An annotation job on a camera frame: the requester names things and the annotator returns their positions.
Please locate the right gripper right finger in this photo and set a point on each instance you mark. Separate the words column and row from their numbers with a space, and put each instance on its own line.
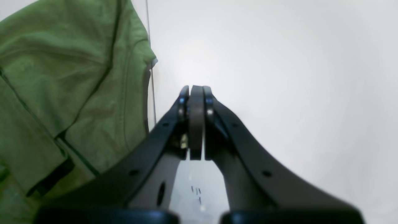
column 260, row 190

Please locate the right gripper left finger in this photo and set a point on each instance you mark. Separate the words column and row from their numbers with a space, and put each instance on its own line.
column 138, row 189

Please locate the green t-shirt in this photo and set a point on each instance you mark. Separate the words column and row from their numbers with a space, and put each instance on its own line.
column 74, row 83

